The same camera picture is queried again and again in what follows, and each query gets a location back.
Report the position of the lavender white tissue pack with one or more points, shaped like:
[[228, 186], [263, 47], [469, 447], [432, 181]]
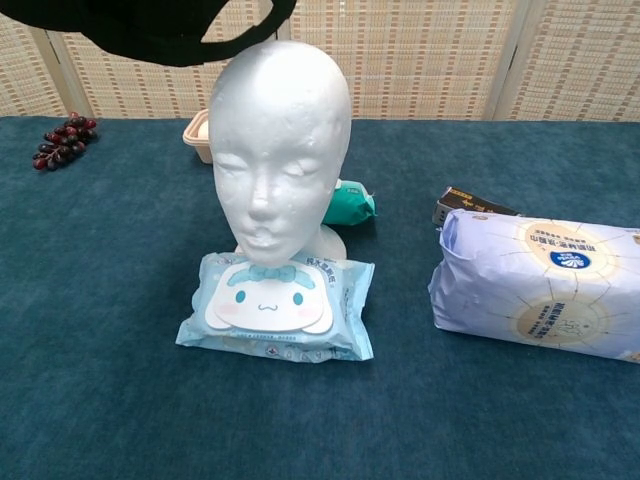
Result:
[[540, 285]]

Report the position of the dark red grape bunch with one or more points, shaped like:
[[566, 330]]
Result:
[[65, 142]]

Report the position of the beige plastic tray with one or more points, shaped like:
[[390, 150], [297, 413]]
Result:
[[195, 145]]

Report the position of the blue felt table cover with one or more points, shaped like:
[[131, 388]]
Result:
[[250, 415]]

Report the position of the white foam mannequin head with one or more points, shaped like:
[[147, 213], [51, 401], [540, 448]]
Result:
[[280, 150]]

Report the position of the green wet wipes pack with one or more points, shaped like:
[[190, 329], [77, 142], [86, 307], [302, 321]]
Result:
[[352, 205]]

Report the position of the peach coloured egg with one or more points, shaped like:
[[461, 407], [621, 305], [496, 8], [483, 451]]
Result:
[[204, 131]]

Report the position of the black box with gold print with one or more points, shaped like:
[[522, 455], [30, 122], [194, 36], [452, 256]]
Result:
[[470, 200]]

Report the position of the light blue cartoon wipes pack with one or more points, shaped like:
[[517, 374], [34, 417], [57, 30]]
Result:
[[280, 310]]

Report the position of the bamboo folding screen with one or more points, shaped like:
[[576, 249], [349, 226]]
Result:
[[425, 60]]

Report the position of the black baseball cap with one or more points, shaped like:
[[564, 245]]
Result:
[[125, 30]]

